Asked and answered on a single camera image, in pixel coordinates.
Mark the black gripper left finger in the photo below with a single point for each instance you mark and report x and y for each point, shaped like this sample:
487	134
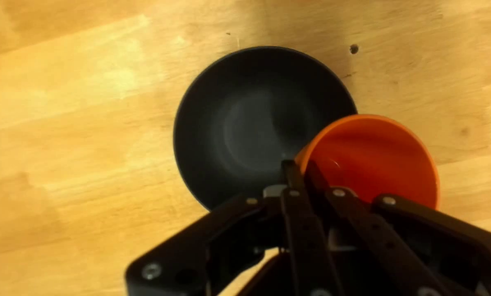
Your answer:
245	241

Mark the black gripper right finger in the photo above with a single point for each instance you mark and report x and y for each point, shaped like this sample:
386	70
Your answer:
398	241

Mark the orange plastic cup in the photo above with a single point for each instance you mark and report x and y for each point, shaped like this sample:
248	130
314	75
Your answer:
373	157

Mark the dark grey bowl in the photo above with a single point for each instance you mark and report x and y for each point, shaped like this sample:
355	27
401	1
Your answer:
250	126

